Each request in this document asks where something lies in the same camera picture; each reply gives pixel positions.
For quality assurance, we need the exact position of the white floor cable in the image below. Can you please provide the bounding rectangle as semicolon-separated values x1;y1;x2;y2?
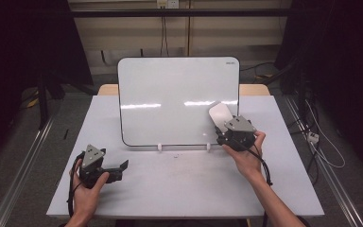
304;99;347;169

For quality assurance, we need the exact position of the black horizontal beam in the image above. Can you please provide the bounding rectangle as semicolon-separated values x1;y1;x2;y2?
70;8;293;19

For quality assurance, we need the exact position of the white wall socket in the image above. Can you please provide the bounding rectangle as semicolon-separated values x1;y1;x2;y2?
156;0;181;9

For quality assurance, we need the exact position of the white power strip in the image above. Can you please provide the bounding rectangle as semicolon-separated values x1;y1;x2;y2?
306;131;320;145

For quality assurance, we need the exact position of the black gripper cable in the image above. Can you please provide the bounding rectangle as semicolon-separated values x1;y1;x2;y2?
233;140;274;187
66;151;87;218

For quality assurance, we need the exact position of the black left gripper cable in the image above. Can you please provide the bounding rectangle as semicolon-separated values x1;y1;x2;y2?
66;151;87;218

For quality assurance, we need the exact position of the person's right hand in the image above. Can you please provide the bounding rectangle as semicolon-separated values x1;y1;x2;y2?
222;130;268;184

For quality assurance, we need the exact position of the white whiteboard with dark rim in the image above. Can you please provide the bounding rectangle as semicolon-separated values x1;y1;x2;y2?
117;56;241;148

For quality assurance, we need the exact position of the dark curtain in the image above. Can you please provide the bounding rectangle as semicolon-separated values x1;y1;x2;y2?
273;0;363;181
0;0;95;165

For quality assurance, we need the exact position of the person's left hand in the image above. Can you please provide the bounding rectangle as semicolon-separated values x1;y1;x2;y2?
70;158;111;221

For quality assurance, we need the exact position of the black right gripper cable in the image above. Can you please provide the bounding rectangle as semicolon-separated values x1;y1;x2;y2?
233;140;274;187

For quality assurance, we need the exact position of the black floor cable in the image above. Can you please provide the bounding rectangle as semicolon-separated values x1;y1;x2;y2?
239;61;276;73

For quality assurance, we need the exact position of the black metal stand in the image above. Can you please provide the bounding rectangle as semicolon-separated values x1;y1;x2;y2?
37;70;51;131

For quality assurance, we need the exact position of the wooden table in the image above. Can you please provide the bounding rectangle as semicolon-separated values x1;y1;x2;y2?
97;83;271;96

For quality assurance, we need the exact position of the black wall cable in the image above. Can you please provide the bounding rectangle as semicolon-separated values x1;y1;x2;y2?
164;16;169;58
160;16;164;58

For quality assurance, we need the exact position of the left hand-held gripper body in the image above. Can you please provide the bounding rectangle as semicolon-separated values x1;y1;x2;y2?
78;144;125;189

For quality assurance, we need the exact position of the aluminium floor rail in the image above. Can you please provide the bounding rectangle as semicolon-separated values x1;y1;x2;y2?
284;95;363;227
0;116;55;227

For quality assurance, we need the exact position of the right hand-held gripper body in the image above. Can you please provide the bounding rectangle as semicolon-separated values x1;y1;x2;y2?
215;114;257;152

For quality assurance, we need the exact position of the white whiteboard eraser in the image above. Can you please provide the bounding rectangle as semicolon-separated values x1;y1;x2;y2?
208;101;234;133

